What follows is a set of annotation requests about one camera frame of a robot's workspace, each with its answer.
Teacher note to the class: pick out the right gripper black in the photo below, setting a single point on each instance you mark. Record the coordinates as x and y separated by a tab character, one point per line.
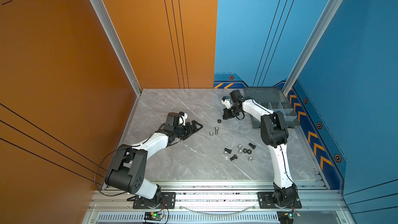
227	116

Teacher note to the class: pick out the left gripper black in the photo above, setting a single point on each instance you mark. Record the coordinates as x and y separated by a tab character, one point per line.
193	127

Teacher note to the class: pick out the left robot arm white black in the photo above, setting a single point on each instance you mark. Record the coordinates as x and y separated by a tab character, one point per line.
128	166

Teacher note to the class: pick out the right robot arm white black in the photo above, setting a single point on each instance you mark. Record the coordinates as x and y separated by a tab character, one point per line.
274	135

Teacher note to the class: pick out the grey plastic organizer box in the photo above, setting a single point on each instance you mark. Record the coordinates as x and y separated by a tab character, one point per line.
274	99

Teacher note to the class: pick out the black bolt lower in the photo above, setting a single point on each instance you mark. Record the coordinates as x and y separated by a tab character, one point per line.
233	157

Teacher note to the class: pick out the green circuit board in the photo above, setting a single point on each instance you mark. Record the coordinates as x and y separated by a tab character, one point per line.
153	216

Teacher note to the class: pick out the right circuit board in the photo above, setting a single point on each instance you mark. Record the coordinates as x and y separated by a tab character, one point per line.
287	217

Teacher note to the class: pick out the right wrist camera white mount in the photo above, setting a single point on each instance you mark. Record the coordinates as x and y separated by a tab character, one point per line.
234	96

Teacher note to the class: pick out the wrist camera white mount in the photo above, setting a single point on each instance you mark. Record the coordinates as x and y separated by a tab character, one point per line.
176	119
234	96

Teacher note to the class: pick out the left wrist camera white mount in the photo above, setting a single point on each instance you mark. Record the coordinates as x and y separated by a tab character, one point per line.
176	119

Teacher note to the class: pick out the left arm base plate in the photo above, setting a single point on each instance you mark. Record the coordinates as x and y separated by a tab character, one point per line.
165	199

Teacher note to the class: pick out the aluminium front rail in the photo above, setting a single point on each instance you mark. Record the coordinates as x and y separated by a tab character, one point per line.
222	202

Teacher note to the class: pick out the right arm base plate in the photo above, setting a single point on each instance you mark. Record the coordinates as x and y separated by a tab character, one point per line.
275	200

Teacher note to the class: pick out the right aluminium frame post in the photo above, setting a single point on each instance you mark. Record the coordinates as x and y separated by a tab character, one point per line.
323	22

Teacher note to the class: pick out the aluminium frame post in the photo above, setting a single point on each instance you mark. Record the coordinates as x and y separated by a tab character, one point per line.
108	26
323	22

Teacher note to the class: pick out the left aluminium frame post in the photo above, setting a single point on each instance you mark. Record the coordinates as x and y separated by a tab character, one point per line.
108	26

